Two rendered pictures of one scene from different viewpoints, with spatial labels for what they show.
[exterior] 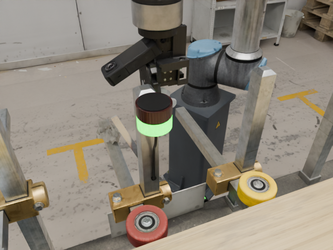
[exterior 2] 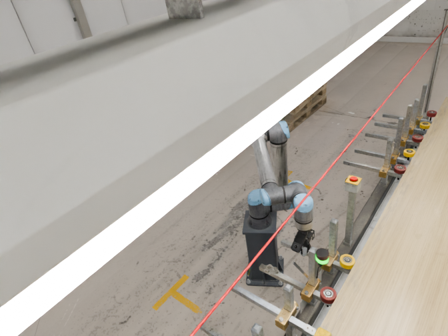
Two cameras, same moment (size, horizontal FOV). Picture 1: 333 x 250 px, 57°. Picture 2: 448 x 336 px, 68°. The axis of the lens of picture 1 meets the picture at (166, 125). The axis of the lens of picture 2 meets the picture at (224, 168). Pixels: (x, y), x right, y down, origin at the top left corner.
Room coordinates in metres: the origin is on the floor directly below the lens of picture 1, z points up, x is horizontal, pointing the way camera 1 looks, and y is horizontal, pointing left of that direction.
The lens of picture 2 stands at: (-0.40, 0.84, 2.42)
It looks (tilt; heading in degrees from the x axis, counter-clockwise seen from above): 33 degrees down; 335
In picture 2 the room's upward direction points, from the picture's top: 10 degrees counter-clockwise
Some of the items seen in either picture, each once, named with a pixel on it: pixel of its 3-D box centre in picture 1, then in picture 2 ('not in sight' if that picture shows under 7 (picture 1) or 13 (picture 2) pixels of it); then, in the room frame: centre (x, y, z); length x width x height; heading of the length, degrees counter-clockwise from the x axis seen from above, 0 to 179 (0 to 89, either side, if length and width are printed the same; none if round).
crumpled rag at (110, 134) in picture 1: (108, 131); (271, 269); (0.66, 0.16, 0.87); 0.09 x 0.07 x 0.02; 22
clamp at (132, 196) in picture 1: (140, 200); (311, 289); (0.44, 0.06, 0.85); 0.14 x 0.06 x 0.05; 112
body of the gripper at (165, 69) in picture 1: (161, 55); (304, 233); (0.55, 0.01, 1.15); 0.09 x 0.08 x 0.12; 112
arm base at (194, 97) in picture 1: (200, 87); (259, 216); (1.27, -0.17, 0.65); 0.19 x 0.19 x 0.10
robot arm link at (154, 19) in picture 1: (156, 11); (303, 221); (0.55, 0.02, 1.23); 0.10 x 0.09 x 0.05; 22
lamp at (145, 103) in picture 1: (155, 150); (321, 267); (0.41, 0.02, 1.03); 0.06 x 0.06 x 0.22; 22
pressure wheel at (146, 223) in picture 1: (147, 237); (328, 299); (0.34, 0.04, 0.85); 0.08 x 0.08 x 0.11
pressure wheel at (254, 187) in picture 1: (253, 200); (347, 265); (0.44, -0.20, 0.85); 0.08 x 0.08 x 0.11
